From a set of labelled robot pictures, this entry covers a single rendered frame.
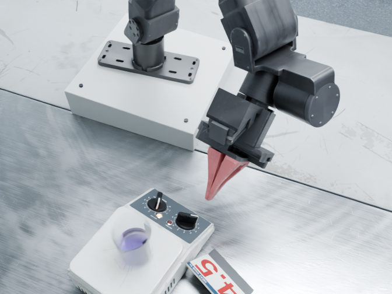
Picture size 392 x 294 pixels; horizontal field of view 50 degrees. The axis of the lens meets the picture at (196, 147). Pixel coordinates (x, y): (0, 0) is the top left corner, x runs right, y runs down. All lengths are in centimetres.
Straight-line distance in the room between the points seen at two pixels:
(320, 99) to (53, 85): 62
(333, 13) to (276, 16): 224
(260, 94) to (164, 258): 26
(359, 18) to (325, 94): 227
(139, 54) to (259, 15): 36
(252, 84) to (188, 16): 56
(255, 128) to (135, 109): 32
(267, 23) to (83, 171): 45
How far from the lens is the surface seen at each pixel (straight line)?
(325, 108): 54
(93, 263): 62
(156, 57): 84
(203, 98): 82
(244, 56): 54
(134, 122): 81
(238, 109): 48
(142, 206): 68
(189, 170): 78
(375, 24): 277
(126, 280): 61
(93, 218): 75
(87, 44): 105
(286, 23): 55
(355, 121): 92
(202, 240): 67
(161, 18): 76
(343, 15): 277
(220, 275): 68
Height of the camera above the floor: 156
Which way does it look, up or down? 54 degrees down
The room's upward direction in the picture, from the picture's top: 1 degrees clockwise
